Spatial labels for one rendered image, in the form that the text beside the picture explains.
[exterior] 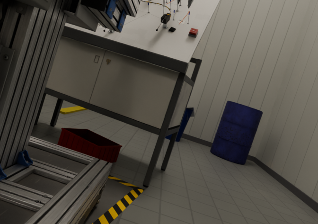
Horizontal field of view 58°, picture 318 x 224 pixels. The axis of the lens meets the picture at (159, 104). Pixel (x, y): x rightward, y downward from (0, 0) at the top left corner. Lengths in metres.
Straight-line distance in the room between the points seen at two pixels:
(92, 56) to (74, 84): 0.24
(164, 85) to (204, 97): 3.00
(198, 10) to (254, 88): 2.94
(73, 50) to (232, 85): 3.30
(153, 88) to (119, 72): 0.27
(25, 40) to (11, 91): 0.16
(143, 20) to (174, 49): 0.38
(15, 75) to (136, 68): 1.14
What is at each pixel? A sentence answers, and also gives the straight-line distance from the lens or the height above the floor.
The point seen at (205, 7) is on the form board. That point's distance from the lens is 2.36.
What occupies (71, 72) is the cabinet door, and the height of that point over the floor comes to 0.57.
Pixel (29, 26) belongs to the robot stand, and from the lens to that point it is 0.95.
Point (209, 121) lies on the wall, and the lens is 4.92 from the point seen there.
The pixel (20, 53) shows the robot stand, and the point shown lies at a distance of 0.95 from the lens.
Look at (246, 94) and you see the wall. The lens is 5.02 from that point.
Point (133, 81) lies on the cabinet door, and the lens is 1.97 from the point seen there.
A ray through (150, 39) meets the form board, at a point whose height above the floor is 0.96.
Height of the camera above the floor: 0.65
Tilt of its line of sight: 3 degrees down
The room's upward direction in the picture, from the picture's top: 18 degrees clockwise
